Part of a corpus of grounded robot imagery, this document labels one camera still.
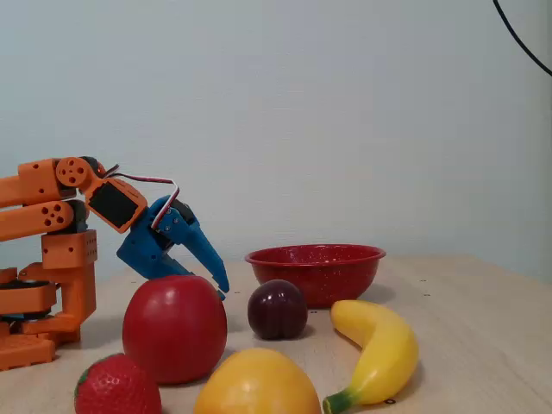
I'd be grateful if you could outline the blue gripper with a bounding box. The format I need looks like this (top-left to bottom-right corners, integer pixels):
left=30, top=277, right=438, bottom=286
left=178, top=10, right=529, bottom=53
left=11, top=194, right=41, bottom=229
left=116, top=194, right=230, bottom=302

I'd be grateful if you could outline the yellow toy banana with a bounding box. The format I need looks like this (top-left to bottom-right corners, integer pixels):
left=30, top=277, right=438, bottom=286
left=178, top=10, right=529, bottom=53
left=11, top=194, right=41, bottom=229
left=322, top=299, right=420, bottom=414

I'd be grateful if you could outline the red speckled enamel bowl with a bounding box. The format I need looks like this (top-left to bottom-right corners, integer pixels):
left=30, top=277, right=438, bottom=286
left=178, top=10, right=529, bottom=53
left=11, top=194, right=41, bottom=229
left=244, top=243, right=387, bottom=310

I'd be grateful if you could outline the red toy apple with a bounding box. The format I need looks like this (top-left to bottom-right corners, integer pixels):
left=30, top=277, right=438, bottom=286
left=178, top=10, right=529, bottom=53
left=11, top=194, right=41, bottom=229
left=122, top=274, right=229, bottom=386

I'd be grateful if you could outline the dark purple toy plum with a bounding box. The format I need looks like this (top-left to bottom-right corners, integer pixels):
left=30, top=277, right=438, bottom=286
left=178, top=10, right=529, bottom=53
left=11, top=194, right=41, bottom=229
left=247, top=279, right=309, bottom=341

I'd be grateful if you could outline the red toy strawberry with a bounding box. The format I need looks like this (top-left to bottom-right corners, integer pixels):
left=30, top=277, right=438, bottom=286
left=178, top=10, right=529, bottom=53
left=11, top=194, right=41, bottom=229
left=73, top=352, right=163, bottom=414

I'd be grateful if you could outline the toy orange fruit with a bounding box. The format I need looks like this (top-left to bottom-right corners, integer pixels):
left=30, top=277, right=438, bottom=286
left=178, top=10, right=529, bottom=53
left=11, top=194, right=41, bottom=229
left=192, top=348, right=323, bottom=414

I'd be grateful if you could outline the red white black servo wire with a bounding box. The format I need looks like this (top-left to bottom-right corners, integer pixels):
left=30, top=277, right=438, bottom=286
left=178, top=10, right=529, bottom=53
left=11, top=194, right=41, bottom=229
left=100, top=163, right=181, bottom=230

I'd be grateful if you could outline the orange robot base mount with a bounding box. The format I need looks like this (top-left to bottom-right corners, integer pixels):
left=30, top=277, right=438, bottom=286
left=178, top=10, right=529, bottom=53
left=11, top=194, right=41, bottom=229
left=0, top=260, right=98, bottom=372

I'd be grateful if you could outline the black hanging cable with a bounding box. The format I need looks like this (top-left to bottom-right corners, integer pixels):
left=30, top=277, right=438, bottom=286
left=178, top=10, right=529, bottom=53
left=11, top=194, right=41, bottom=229
left=492, top=0, right=552, bottom=78

